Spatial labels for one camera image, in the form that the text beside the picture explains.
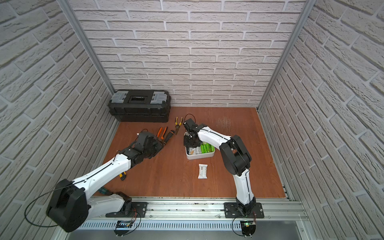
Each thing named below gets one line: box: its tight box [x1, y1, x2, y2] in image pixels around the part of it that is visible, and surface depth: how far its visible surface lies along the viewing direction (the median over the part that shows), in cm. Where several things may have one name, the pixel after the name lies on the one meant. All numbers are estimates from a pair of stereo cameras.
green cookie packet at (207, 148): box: [204, 142, 211, 154], surface depth 94 cm
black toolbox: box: [107, 89, 172, 123], surface depth 102 cm
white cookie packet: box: [198, 164, 208, 179], surface depth 87 cm
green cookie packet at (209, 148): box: [206, 142, 216, 153], surface depth 93 cm
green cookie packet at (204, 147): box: [200, 142, 208, 154], surface depth 94 cm
